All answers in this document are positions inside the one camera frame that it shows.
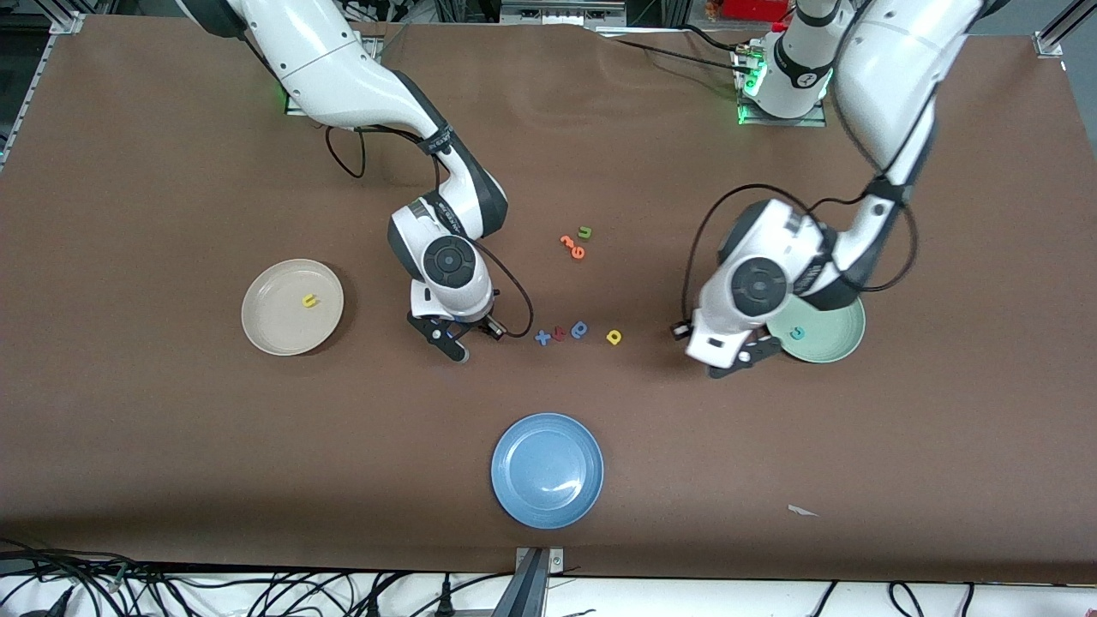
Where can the metal clamp bracket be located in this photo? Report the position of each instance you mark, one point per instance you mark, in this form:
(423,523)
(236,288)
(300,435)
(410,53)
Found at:
(536,574)

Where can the blue plate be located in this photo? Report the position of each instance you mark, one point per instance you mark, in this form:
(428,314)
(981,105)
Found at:
(547,471)

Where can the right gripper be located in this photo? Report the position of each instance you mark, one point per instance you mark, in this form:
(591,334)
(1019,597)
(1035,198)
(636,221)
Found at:
(476,323)

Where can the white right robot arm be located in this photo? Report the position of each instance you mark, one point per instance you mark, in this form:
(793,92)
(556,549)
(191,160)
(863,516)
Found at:
(343,77)

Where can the aluminium corner bracket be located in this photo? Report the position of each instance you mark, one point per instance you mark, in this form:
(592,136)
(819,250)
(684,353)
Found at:
(67,23)
(1050,41)

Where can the red box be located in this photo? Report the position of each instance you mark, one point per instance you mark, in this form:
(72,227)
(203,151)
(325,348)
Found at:
(754,8)

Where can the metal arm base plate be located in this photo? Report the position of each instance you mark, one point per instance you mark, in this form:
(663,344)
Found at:
(784,122)
(291,109)

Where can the green plate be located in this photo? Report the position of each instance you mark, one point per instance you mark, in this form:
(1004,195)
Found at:
(827,338)

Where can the beige plate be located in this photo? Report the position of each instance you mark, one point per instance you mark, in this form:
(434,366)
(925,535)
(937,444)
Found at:
(283,317)

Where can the black power plug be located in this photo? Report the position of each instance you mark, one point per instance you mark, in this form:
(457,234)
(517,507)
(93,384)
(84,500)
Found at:
(445,602)

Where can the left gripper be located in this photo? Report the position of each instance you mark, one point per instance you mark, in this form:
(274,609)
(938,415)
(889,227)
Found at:
(760,339)

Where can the grey metal box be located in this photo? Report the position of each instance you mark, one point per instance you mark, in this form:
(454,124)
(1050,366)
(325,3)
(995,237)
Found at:
(561,12)

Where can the brown table cover sheet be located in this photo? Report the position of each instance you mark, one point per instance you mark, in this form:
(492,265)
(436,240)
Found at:
(686,428)

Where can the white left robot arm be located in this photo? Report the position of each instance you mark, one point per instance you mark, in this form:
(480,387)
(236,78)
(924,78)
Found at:
(883,68)

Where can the white paper scrap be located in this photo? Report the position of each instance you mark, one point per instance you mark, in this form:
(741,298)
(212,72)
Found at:
(801,512)

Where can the blue foam letter a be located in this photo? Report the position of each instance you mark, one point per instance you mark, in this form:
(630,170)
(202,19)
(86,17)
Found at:
(584,332)

